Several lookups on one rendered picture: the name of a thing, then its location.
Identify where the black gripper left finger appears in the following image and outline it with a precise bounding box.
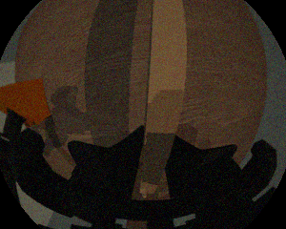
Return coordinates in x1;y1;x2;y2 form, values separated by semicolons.
68;126;144;199

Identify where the long wooden rail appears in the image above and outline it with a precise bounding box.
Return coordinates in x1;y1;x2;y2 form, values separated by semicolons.
139;0;188;194

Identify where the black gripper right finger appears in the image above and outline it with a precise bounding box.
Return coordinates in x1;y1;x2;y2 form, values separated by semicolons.
165;135;237;198

